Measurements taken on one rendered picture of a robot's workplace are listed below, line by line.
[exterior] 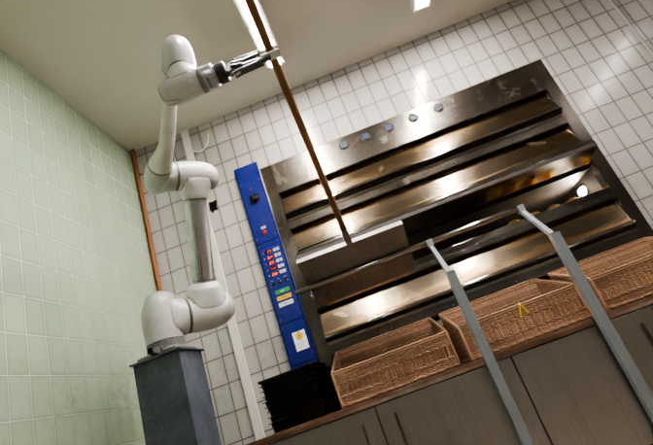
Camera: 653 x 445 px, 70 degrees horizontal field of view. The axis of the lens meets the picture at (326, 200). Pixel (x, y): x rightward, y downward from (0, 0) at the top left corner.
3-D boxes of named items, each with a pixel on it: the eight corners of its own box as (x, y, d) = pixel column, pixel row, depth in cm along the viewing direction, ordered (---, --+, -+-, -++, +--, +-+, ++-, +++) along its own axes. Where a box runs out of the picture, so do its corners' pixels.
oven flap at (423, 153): (287, 218, 290) (281, 196, 304) (561, 113, 283) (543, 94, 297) (284, 214, 287) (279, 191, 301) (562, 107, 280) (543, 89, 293)
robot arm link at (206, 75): (207, 97, 164) (223, 90, 164) (195, 74, 159) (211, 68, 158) (207, 86, 171) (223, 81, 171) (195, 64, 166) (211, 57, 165)
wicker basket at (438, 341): (351, 404, 245) (333, 352, 256) (452, 367, 245) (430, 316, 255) (339, 410, 200) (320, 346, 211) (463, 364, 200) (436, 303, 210)
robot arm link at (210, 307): (182, 332, 211) (227, 323, 223) (192, 336, 198) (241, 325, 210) (165, 164, 216) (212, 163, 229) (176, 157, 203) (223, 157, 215)
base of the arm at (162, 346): (129, 363, 182) (127, 349, 184) (159, 363, 202) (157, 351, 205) (172, 347, 181) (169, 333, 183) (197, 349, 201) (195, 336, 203)
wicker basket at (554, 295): (458, 364, 243) (436, 314, 254) (560, 326, 242) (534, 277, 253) (470, 361, 198) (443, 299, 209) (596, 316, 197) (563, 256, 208)
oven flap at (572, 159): (296, 259, 265) (305, 271, 282) (598, 144, 258) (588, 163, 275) (295, 256, 266) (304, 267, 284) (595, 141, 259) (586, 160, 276)
